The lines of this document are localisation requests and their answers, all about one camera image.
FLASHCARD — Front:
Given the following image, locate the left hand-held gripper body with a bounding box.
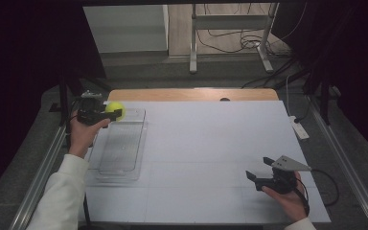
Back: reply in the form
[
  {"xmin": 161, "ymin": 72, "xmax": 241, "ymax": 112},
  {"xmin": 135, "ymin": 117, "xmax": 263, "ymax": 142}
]
[{"xmin": 76, "ymin": 90, "xmax": 110, "ymax": 127}]

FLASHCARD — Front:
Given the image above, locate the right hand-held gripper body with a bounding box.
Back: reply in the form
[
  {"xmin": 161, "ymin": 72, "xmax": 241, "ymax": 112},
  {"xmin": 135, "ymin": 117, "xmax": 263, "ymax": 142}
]
[{"xmin": 254, "ymin": 154, "xmax": 312, "ymax": 196}]

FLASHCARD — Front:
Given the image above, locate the yellow tennis ball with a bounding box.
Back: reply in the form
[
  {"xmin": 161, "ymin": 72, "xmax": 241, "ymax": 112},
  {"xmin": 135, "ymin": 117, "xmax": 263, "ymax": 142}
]
[{"xmin": 104, "ymin": 101, "xmax": 127, "ymax": 123}]

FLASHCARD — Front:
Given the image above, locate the clear plastic container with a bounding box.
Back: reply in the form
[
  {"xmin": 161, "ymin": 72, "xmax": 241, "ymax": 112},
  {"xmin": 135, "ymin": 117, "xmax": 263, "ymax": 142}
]
[{"xmin": 85, "ymin": 107, "xmax": 149, "ymax": 184}]

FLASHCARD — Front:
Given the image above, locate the person's right hand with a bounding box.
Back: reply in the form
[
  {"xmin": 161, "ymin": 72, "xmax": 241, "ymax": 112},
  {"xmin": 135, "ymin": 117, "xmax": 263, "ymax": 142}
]
[{"xmin": 261, "ymin": 171, "xmax": 311, "ymax": 223}]

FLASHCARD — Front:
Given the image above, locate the person's left hand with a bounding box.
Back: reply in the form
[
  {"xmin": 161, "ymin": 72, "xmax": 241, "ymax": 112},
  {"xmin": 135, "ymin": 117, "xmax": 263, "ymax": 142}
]
[{"xmin": 67, "ymin": 109, "xmax": 111, "ymax": 159}]

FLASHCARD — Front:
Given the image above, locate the black stand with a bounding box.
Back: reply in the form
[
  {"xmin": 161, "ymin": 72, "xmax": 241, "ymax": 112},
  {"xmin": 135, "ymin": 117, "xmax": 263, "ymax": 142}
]
[
  {"xmin": 301, "ymin": 63, "xmax": 343, "ymax": 127},
  {"xmin": 48, "ymin": 68, "xmax": 112, "ymax": 127}
]

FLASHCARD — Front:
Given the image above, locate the white power strip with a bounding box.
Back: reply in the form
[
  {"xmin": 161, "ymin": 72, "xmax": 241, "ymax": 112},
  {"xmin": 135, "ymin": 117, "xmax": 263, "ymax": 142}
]
[{"xmin": 288, "ymin": 115, "xmax": 311, "ymax": 141}]

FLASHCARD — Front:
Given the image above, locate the white board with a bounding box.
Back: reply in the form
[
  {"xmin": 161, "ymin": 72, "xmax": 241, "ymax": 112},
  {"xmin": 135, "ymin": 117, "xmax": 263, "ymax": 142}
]
[{"xmin": 78, "ymin": 100, "xmax": 332, "ymax": 224}]

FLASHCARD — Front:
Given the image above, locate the dark curtain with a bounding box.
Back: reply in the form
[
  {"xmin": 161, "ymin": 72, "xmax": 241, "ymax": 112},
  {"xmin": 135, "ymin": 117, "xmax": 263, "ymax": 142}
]
[
  {"xmin": 272, "ymin": 0, "xmax": 368, "ymax": 167},
  {"xmin": 0, "ymin": 0, "xmax": 107, "ymax": 205}
]

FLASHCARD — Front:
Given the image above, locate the white cabinet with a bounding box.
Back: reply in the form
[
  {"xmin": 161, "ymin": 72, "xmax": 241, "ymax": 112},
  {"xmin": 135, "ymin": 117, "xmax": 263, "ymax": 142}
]
[{"xmin": 82, "ymin": 4, "xmax": 170, "ymax": 55}]

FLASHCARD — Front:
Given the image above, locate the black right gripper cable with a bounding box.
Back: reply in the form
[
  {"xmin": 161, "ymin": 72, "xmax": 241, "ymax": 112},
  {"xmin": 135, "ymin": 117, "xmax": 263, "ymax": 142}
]
[{"xmin": 295, "ymin": 168, "xmax": 340, "ymax": 217}]

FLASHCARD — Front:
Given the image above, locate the black plug cable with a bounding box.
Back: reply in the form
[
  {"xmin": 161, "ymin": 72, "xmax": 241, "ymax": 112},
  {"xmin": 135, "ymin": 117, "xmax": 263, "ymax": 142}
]
[{"xmin": 294, "ymin": 95, "xmax": 312, "ymax": 125}]

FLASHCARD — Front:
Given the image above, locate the white cable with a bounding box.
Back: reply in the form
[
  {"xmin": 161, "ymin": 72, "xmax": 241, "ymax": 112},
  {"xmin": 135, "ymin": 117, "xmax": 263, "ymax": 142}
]
[{"xmin": 285, "ymin": 74, "xmax": 294, "ymax": 118}]

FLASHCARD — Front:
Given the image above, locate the aluminium rail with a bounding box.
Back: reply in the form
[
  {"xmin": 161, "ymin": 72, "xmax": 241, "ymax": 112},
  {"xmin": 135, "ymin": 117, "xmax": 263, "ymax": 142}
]
[
  {"xmin": 9, "ymin": 124, "xmax": 70, "ymax": 230},
  {"xmin": 307, "ymin": 95, "xmax": 368, "ymax": 230}
]

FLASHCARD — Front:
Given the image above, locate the grey metal stand frame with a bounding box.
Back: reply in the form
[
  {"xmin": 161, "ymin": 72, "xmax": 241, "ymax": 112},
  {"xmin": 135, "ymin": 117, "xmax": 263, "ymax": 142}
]
[{"xmin": 189, "ymin": 2, "xmax": 280, "ymax": 75}]

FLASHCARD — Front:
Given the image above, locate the tangle of black cables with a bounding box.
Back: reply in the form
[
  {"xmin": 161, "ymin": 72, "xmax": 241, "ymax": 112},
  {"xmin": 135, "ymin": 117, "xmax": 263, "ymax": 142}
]
[{"xmin": 195, "ymin": 3, "xmax": 309, "ymax": 60}]

